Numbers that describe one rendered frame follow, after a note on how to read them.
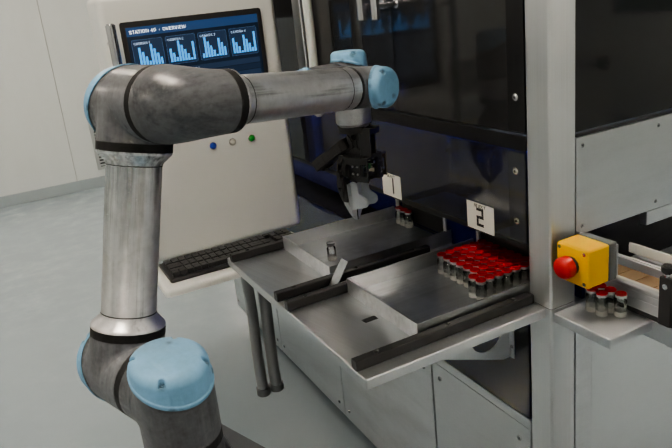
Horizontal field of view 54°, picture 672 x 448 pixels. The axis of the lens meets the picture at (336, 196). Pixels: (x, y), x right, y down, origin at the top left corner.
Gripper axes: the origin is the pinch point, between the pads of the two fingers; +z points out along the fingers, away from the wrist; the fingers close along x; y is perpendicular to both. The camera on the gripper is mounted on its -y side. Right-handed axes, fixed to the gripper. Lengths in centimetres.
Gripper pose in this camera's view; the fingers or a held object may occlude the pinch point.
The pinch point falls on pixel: (353, 213)
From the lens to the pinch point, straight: 146.1
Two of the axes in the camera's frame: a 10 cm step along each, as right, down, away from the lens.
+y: 8.0, 1.0, -6.0
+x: 6.0, -2.8, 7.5
